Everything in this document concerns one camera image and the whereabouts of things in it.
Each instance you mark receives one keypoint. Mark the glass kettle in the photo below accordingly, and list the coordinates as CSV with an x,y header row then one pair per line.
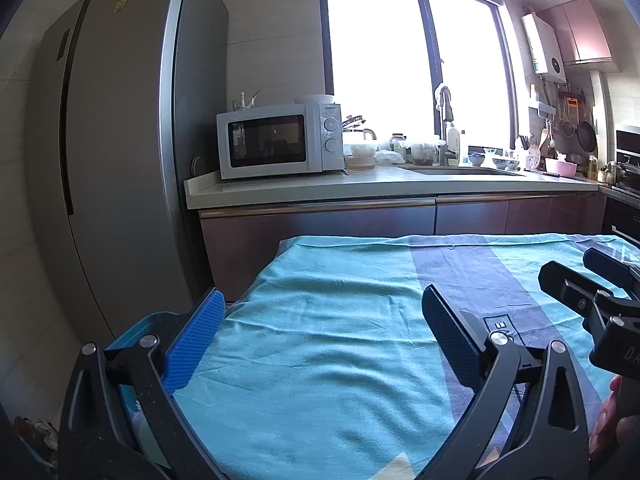
x,y
360,136

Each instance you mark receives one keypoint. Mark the hanging frying pan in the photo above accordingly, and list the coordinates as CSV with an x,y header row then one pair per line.
x,y
587,136

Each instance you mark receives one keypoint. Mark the kitchen window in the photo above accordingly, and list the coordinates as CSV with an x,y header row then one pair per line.
x,y
375,60

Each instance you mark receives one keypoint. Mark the black built-in stove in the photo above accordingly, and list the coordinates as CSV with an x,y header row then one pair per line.
x,y
625,210

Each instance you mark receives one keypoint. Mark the white bowl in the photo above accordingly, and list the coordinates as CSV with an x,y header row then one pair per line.
x,y
314,100

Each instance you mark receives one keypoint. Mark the teal table cloth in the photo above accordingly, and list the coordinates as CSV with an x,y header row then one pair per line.
x,y
325,360

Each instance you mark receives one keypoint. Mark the grey refrigerator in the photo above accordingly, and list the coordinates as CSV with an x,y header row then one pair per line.
x,y
125,160

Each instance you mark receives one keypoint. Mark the pink wall cabinet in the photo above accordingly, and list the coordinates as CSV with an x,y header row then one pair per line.
x,y
585,30

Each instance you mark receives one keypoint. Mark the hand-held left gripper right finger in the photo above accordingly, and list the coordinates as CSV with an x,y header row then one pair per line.
x,y
452,340

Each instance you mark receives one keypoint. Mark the white soap bottle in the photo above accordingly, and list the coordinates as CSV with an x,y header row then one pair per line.
x,y
453,147

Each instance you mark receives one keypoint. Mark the metal kitchen faucet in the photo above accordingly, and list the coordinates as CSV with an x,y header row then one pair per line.
x,y
445,110

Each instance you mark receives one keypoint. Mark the glass food jar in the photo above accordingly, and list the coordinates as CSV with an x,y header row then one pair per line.
x,y
423,155

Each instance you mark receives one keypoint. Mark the colourful bag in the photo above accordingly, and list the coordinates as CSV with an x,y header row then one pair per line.
x,y
35,435

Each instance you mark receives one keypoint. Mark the white microwave oven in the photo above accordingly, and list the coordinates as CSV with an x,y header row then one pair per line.
x,y
270,142

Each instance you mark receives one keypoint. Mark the person's right hand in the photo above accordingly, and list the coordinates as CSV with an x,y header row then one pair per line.
x,y
607,420

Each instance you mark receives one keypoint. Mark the brown kitchen counter cabinet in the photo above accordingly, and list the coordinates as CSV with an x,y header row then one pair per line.
x,y
325,220

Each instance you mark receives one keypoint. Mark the clear plastic food container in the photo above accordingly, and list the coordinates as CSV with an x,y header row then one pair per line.
x,y
362,159

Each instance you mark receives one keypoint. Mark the white water heater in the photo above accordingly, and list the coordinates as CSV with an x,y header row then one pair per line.
x,y
545,50

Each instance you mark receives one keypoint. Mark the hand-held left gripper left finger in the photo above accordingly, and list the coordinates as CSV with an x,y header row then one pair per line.
x,y
192,340

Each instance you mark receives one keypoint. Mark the blue plastic bin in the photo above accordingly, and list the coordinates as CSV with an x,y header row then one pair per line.
x,y
150,322

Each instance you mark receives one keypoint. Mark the pink bowl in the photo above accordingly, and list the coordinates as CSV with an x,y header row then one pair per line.
x,y
560,167

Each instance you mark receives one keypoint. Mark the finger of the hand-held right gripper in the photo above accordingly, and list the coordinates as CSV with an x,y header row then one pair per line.
x,y
607,266
570,287

